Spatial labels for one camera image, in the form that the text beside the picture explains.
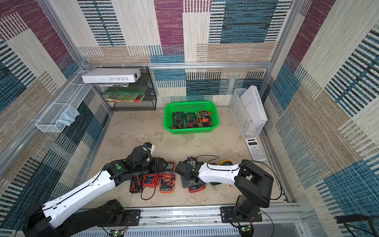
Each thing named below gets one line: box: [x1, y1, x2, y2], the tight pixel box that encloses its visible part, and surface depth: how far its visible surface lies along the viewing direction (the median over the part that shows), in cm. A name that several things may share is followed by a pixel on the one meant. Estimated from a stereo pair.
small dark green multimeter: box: [183, 112, 197, 128], surface depth 113 cm
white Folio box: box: [81, 68, 143, 84], surface depth 81 cm
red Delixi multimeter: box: [143, 173, 159, 188], surface depth 81 cm
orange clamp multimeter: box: [197, 110, 214, 128], surface depth 110 cm
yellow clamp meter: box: [220, 159, 233, 166], surface depth 91 cm
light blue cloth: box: [55, 104, 80, 129], surface depth 70 cm
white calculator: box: [245, 137, 266, 162], surface depth 98 cm
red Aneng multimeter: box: [188, 183, 206, 194], surface depth 81 cm
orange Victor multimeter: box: [158, 161, 176, 194], surface depth 83 cm
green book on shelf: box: [102, 85, 148, 102], surface depth 101 cm
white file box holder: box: [229, 88, 266, 140], surface depth 102 cm
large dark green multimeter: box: [172, 111, 185, 129], surface depth 113 cm
